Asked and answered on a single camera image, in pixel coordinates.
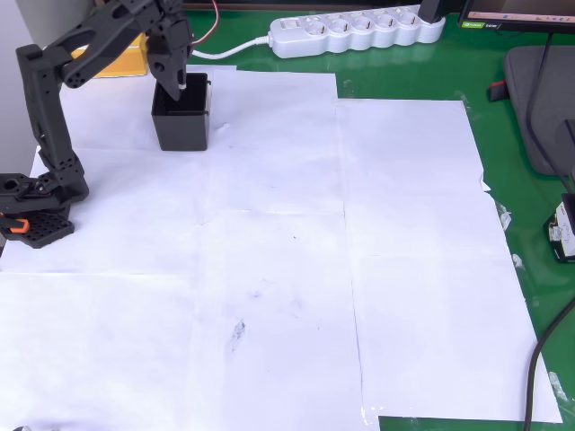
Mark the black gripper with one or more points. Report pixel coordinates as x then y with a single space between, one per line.
163 63

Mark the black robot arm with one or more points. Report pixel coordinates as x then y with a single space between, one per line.
45 112

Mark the yellow cardboard box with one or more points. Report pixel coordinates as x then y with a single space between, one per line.
126 67

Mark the black square container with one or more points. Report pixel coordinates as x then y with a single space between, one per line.
184 130

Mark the white power strip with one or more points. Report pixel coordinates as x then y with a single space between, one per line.
359 33

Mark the orange black clamp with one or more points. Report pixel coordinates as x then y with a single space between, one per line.
18 224

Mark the taped white paper sheets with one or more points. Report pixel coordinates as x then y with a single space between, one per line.
287 269

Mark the green desk mat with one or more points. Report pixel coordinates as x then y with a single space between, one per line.
404 76

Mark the black power plug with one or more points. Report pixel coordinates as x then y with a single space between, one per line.
431 11

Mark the black monitor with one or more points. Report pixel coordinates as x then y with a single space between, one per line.
516 13

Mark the grey laptop sleeve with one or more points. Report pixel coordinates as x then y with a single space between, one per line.
521 112

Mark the small black white device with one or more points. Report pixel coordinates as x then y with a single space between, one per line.
563 229

